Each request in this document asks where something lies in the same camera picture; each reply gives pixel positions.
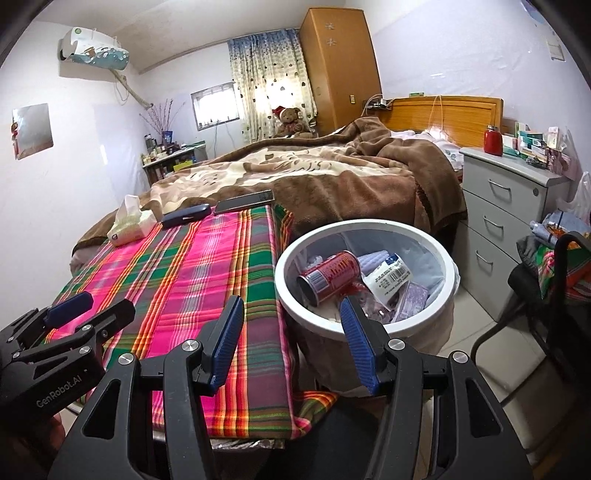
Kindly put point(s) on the wooden wardrobe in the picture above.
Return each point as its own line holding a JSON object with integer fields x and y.
{"x": 339, "y": 69}

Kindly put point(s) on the grey shelf unit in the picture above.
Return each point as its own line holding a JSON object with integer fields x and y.
{"x": 178, "y": 161}

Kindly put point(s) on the small window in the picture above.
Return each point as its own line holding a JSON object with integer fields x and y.
{"x": 214, "y": 106}

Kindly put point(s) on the white power strip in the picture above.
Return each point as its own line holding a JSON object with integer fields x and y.
{"x": 377, "y": 104}

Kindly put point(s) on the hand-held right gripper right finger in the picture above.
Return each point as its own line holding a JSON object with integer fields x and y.
{"x": 358, "y": 341}

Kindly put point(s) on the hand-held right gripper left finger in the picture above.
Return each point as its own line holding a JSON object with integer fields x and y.
{"x": 228, "y": 337}

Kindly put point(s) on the white plastic bag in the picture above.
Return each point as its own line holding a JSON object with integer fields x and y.
{"x": 577, "y": 198}

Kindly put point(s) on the wooden bed headboard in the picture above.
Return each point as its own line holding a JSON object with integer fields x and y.
{"x": 461, "y": 115}

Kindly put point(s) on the white floral bedsheet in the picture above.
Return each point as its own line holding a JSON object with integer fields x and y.
{"x": 443, "y": 150}

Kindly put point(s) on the white yogurt cup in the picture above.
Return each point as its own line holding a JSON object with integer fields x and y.
{"x": 388, "y": 277}

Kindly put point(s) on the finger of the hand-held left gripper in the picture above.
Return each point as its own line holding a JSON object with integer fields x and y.
{"x": 115, "y": 316}
{"x": 69, "y": 307}

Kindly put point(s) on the brown teddy bear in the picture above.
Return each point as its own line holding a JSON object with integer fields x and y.
{"x": 291, "y": 122}

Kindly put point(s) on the dried branches in vase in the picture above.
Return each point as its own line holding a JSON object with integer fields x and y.
{"x": 161, "y": 120}

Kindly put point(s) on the pink green plaid tablecloth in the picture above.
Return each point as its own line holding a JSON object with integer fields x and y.
{"x": 184, "y": 277}

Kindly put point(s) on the black smartphone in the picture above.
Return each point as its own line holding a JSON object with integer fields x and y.
{"x": 244, "y": 201}

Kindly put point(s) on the red hanging ornament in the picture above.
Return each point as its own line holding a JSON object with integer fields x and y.
{"x": 14, "y": 138}

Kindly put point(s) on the soft tissue pack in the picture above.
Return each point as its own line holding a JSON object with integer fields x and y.
{"x": 131, "y": 228}

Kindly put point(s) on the red bottle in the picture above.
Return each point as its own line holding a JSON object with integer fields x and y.
{"x": 493, "y": 142}

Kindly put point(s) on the grey drawer cabinet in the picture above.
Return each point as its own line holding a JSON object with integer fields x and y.
{"x": 508, "y": 221}

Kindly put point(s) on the stack of small boxes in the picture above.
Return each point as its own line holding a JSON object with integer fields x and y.
{"x": 535, "y": 145}

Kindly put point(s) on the covered wall air conditioner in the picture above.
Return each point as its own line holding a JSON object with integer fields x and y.
{"x": 92, "y": 48}

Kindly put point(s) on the white wall switch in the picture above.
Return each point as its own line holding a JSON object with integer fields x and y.
{"x": 556, "y": 48}

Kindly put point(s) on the silver wall sheet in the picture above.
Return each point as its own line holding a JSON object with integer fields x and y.
{"x": 32, "y": 131}

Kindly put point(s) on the red cartoon drink can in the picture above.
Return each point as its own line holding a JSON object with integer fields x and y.
{"x": 330, "y": 277}

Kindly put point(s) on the dark glasses case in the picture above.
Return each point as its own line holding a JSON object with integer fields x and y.
{"x": 184, "y": 215}

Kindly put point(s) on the brown beige blanket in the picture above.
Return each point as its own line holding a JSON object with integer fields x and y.
{"x": 346, "y": 184}

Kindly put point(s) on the row of bottles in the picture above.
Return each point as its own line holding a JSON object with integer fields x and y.
{"x": 159, "y": 150}

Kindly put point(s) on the blue white patterned curtain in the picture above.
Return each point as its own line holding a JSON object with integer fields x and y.
{"x": 272, "y": 78}

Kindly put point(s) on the white round waste bin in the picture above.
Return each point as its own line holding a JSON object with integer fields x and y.
{"x": 314, "y": 323}

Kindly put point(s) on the white air conditioner pipe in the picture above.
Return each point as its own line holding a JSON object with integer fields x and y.
{"x": 134, "y": 94}

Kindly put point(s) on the black metal chair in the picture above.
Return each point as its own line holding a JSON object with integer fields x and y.
{"x": 561, "y": 258}

